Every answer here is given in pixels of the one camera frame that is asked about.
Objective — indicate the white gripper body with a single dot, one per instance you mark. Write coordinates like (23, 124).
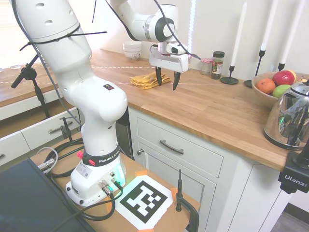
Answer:
(169, 62)

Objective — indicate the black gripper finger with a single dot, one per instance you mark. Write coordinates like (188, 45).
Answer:
(159, 76)
(176, 81)

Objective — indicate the yellow terry cloth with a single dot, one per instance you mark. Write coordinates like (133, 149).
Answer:
(144, 81)

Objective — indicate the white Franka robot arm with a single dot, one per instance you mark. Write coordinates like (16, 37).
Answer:
(72, 79)

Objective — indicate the jar with red checkered lid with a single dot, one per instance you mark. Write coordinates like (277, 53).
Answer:
(206, 66)

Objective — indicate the white bowl with floral print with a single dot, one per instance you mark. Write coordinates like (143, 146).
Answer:
(132, 55)

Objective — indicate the spice jar with black lid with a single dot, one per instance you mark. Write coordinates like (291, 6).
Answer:
(217, 66)

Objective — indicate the black candle holder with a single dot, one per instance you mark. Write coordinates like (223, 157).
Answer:
(229, 79)
(259, 62)
(281, 66)

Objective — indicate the white taper candle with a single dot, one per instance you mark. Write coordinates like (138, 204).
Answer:
(237, 36)
(268, 26)
(292, 33)

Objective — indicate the round metal cabinet knob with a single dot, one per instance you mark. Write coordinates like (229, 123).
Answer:
(140, 151)

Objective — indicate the wooden fruit bowl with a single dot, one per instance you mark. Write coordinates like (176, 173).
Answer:
(262, 96)

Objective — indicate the orange fruit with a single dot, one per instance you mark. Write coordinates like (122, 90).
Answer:
(265, 85)

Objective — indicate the green apple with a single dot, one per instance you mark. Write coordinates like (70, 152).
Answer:
(281, 90)

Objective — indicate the small black clamp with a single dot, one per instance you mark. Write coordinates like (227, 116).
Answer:
(66, 129)

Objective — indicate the red apple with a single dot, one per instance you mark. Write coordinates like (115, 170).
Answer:
(283, 77)

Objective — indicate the white kitchen cabinet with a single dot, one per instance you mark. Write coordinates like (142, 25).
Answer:
(217, 183)

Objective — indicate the black bar clamp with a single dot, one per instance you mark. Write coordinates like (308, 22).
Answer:
(179, 193)

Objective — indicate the stainless steel kettle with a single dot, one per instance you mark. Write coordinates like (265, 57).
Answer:
(287, 118)

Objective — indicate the yellow fruit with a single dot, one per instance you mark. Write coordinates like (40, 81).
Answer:
(293, 74)

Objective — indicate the black and white marker sheet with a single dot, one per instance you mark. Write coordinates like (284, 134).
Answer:
(144, 199)

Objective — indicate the black tripod stand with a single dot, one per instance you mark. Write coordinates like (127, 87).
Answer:
(26, 72)

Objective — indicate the clear glass dish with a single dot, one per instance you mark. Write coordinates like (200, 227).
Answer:
(15, 66)

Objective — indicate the wooden mounting board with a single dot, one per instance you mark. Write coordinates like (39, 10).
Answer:
(154, 224)

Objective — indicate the black controller box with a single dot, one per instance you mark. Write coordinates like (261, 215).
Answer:
(26, 200)

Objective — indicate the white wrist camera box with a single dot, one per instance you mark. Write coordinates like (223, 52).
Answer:
(175, 49)

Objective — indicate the black Ulanzi camera mount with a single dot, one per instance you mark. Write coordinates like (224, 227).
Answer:
(293, 176)

